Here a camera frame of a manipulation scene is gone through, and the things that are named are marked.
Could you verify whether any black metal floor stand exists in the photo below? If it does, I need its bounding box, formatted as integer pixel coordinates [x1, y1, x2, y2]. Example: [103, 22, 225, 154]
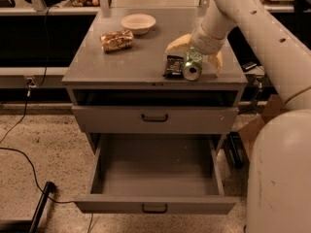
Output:
[0, 182, 56, 233]

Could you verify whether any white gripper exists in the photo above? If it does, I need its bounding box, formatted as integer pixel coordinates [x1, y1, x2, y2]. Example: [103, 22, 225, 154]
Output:
[165, 23, 226, 77]

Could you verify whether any open cardboard box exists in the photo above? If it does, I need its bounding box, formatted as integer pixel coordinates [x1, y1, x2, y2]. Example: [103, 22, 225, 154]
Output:
[238, 94, 287, 158]

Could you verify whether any green soda can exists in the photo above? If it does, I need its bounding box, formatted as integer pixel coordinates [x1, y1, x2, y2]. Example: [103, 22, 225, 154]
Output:
[182, 48, 202, 81]

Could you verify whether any black candy bar wrapper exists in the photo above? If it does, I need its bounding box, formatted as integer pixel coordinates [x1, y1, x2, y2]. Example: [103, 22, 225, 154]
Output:
[163, 55, 184, 79]

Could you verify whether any crumpled orange snack can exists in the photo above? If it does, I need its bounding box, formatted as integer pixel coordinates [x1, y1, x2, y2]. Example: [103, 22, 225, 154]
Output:
[100, 29, 134, 52]

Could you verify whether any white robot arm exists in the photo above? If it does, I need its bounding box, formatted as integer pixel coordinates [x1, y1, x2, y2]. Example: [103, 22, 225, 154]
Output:
[166, 0, 311, 233]

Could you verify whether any closed grey top drawer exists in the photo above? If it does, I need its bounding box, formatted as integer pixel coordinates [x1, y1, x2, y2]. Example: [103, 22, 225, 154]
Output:
[72, 106, 238, 134]

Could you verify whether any black floor cable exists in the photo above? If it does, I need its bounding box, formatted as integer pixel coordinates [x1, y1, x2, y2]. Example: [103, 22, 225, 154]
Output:
[0, 146, 75, 205]

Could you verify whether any white paper bowl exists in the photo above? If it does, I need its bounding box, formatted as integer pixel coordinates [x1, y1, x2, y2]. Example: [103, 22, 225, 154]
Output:
[121, 14, 156, 35]

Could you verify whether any open grey middle drawer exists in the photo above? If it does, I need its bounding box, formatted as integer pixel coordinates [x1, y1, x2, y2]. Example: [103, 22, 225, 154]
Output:
[75, 134, 235, 215]

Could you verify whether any grey drawer cabinet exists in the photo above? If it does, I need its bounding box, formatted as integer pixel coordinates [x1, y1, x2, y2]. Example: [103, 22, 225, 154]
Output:
[62, 8, 246, 147]

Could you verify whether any small black device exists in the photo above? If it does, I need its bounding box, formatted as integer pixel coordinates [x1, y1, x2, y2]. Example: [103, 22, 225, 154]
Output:
[241, 62, 257, 73]

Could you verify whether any black hanging cable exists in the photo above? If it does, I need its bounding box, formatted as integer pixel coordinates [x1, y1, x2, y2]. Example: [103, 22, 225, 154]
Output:
[0, 5, 54, 144]

